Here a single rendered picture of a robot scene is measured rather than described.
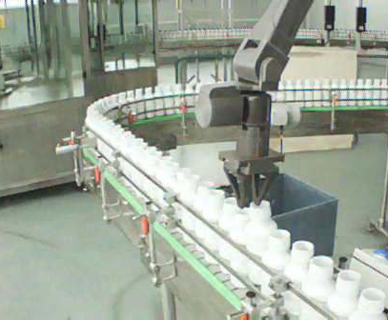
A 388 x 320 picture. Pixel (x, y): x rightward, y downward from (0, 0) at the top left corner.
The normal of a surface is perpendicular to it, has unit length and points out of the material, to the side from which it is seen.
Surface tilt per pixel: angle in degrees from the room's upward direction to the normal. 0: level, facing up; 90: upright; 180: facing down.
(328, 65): 90
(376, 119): 90
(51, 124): 90
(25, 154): 87
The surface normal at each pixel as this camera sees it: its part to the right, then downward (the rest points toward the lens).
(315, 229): 0.50, 0.32
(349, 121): 0.21, 0.37
